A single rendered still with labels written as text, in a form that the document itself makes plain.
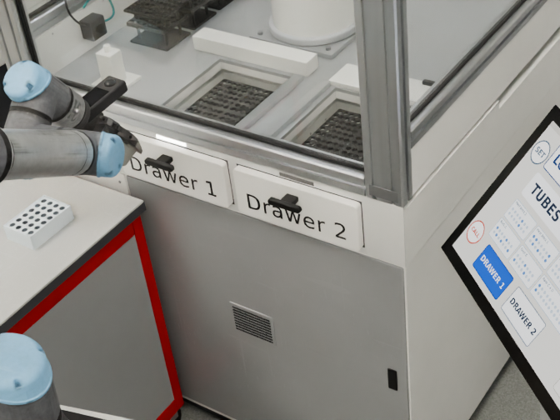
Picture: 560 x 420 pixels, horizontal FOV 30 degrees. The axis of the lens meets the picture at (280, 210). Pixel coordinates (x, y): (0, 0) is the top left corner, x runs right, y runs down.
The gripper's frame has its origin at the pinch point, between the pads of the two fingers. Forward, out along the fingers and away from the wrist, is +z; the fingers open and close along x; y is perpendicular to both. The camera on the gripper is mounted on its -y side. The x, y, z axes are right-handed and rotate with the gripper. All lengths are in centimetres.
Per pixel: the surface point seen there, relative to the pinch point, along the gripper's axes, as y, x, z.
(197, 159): -3.5, 8.4, 11.1
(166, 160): -1.3, 1.1, 11.2
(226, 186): -0.8, 14.6, 15.4
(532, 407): 11, 65, 114
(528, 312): 8, 88, -8
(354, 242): 1.5, 45.1, 18.1
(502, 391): 9, 56, 115
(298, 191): -3.5, 33.1, 11.1
